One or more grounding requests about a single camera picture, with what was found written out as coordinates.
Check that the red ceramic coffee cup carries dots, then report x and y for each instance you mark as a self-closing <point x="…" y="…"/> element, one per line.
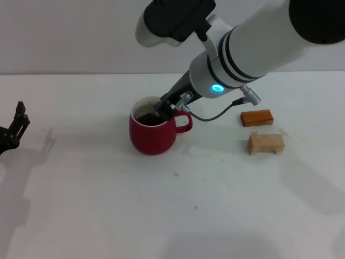
<point x="153" y="140"/>

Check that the orange wooden block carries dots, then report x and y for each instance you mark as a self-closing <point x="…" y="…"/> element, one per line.
<point x="256" y="118"/>

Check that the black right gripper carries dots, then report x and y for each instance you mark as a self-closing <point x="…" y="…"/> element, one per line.
<point x="182" y="87"/>

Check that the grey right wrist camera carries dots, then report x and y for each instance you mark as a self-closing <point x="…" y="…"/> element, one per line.
<point x="172" y="16"/>

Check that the light wooden bridge block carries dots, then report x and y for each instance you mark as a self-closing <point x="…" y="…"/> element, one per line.
<point x="265" y="140"/>

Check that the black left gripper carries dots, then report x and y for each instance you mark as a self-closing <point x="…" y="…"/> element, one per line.
<point x="8" y="140"/>

